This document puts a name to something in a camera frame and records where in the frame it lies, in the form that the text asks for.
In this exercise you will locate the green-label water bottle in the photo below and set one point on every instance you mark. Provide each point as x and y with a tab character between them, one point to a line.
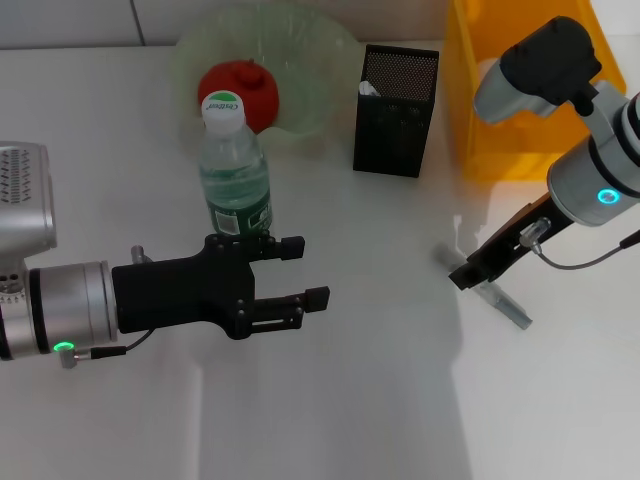
235	170

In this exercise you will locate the green glass fruit plate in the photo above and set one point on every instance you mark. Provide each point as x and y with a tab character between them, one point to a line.
310	65

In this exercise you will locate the yellow plastic bin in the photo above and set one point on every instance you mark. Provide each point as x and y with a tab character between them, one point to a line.
500	145

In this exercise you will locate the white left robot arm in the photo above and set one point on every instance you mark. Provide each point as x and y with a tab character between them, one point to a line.
70	305

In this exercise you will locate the black mesh pen holder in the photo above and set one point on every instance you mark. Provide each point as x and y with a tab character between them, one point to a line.
395	130

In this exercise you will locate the grey marker pen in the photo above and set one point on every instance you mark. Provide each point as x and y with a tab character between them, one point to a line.
510	310

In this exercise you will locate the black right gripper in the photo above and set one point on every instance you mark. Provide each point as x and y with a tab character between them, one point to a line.
520	240

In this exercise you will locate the red-orange fruit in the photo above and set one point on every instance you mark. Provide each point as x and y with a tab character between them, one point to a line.
262	95

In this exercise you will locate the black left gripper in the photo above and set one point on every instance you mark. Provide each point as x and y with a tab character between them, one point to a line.
180	295

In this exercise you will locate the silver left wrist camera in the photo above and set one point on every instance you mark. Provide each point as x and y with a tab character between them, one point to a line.
25	200

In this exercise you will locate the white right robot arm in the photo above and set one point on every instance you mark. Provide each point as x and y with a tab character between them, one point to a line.
585	180

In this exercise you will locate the white paper ball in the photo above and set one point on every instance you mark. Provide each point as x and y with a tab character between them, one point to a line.
487	66

